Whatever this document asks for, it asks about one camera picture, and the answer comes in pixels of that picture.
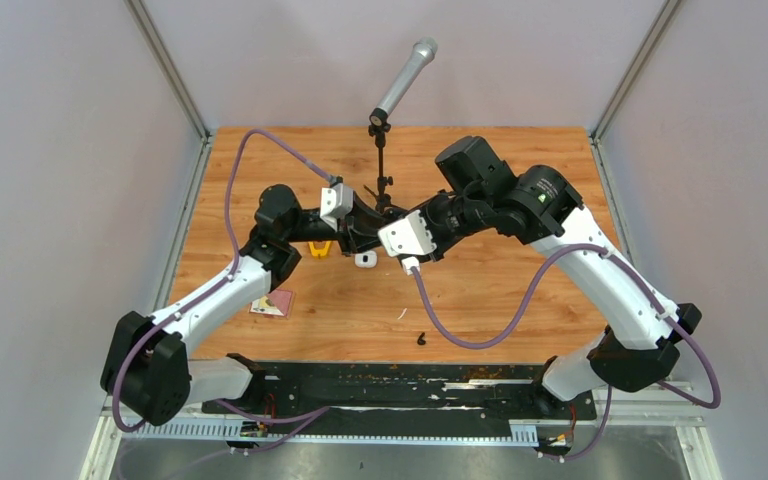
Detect white earbud charging case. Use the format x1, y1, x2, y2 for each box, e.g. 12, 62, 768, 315
354, 250, 378, 269

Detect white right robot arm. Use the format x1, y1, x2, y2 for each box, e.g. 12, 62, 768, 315
418, 136, 701, 418

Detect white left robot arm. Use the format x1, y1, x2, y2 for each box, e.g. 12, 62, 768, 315
100, 183, 395, 432

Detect yellow triangular plastic piece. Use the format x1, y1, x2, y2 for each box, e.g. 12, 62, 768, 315
308, 241, 333, 260

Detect small pink card packet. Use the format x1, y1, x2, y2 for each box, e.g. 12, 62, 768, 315
249, 289, 294, 318

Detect black tripod mic stand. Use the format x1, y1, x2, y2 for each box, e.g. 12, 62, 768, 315
368, 122, 393, 213

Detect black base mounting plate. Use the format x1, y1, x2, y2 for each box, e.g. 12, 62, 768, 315
231, 361, 597, 438

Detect silver microphone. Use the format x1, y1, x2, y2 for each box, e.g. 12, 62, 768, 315
369, 37, 438, 127

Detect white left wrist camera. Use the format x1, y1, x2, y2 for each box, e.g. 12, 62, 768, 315
319, 183, 355, 231

